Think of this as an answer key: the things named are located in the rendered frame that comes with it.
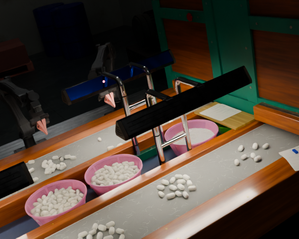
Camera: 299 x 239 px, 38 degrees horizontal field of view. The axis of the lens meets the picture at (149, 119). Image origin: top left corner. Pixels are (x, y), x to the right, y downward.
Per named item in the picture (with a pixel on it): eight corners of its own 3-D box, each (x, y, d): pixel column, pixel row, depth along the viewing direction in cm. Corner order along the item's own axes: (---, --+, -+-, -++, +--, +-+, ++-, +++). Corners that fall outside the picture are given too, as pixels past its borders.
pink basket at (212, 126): (162, 163, 211) (158, 146, 207) (174, 136, 233) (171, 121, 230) (217, 161, 202) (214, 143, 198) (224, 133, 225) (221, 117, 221)
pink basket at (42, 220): (23, 216, 194) (17, 198, 190) (78, 189, 205) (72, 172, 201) (43, 245, 172) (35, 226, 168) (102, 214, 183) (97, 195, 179)
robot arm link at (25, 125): (35, 131, 253) (7, 82, 252) (25, 136, 249) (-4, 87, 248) (32, 133, 258) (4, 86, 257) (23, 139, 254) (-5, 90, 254)
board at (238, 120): (193, 113, 233) (193, 111, 233) (215, 103, 240) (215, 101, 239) (236, 130, 206) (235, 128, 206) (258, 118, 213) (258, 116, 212)
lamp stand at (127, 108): (119, 151, 231) (98, 72, 212) (150, 137, 239) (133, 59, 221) (137, 163, 215) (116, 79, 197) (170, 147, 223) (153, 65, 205)
